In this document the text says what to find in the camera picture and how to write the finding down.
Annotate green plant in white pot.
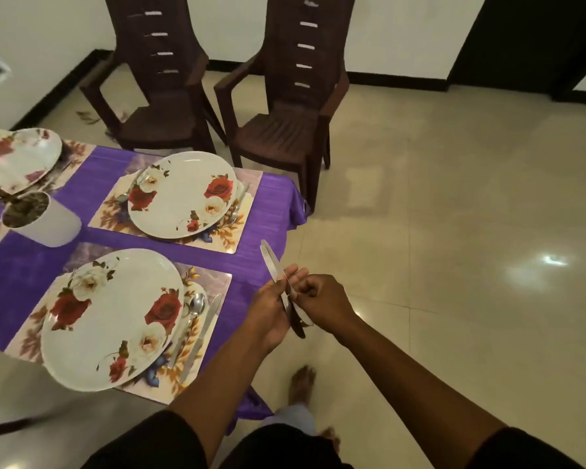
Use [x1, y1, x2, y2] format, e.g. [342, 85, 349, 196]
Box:
[0, 165, 83, 249]

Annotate steel spoon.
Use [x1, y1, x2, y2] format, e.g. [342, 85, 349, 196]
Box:
[116, 173, 150, 203]
[167, 292, 207, 371]

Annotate person's right hand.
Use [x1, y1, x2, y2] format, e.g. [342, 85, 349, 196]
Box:
[288, 274, 360, 337]

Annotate white rose print plate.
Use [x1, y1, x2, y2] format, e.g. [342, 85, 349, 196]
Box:
[40, 248, 186, 392]
[126, 150, 239, 240]
[0, 127, 63, 201]

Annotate person's left hand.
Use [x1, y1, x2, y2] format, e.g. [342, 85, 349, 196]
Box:
[244, 263, 309, 355]

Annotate dark wooden door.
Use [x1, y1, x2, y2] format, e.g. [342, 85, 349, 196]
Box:
[448, 0, 586, 103]

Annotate person's foot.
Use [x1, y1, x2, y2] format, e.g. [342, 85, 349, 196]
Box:
[320, 427, 341, 455]
[288, 365, 317, 411]

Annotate person's left foot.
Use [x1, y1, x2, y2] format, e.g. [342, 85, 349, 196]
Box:
[288, 365, 317, 411]

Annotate steel fork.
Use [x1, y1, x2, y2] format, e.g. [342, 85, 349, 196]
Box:
[227, 182, 250, 225]

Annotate person's right foot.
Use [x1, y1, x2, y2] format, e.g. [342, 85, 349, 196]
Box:
[320, 427, 341, 455]

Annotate purple tablecloth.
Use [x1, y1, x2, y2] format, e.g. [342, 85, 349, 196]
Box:
[0, 127, 309, 433]

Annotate person's light blue trousers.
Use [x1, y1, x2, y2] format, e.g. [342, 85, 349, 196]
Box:
[261, 404, 318, 438]

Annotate person's black shirt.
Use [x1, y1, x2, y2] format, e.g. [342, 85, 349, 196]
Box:
[80, 410, 586, 469]

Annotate person's right forearm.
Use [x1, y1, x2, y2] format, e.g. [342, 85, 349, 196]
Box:
[337, 312, 509, 469]

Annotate brown plastic armchair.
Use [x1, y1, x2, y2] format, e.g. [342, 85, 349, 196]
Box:
[0, 417, 35, 440]
[79, 0, 228, 154]
[214, 0, 356, 213]

